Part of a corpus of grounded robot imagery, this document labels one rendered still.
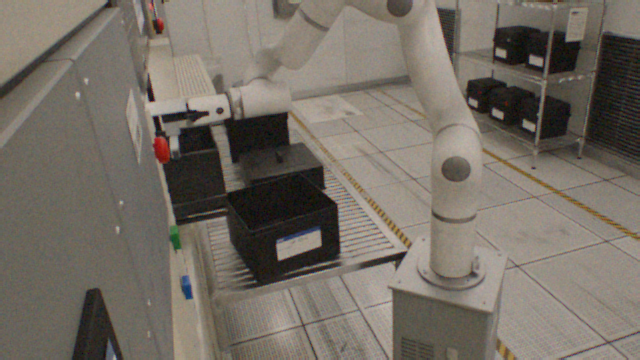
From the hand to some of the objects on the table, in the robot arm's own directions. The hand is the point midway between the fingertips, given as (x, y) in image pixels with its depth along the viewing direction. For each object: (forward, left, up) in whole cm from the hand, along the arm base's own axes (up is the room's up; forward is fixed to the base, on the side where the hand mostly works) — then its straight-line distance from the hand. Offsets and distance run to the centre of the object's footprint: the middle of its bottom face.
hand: (169, 113), depth 123 cm
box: (+40, -88, -49) cm, 109 cm away
